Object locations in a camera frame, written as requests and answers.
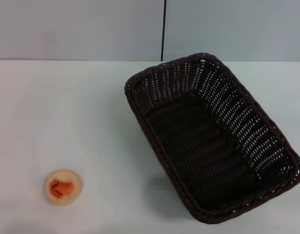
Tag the round bread with orange topping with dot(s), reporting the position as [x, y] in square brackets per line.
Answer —
[63, 187]

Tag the black woven plastic basket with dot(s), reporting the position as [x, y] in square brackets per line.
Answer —
[196, 146]

